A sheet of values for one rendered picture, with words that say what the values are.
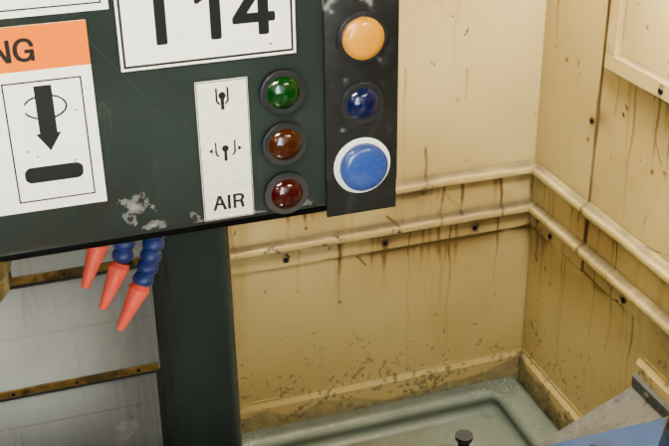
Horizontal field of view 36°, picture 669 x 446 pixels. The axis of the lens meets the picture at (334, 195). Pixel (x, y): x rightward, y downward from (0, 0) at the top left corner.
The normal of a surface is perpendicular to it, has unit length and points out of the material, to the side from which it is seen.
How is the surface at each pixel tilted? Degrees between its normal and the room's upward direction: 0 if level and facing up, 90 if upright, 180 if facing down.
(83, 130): 90
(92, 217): 90
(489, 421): 0
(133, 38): 90
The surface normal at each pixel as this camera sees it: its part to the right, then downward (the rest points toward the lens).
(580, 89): -0.95, 0.14
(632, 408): -0.41, -0.76
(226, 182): 0.31, 0.40
